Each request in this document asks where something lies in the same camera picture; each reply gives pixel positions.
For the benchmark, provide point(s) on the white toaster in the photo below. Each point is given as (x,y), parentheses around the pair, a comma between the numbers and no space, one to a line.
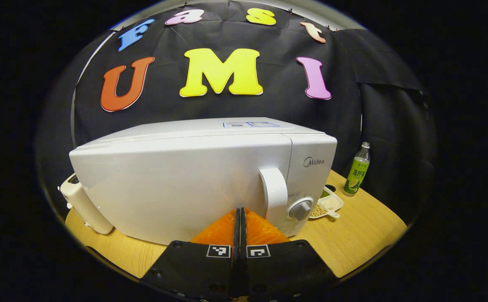
(82,205)

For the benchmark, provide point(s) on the green label drink bottle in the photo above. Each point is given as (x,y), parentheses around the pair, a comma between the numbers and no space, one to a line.
(356,176)

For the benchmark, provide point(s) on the white microwave oven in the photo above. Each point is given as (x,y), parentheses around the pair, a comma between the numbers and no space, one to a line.
(164,180)

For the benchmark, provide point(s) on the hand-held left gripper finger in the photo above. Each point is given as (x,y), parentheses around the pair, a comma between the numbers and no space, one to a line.
(235,260)
(245,260)

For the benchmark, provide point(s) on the white divided bean dish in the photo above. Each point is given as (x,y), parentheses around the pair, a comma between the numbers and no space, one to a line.
(332,203)

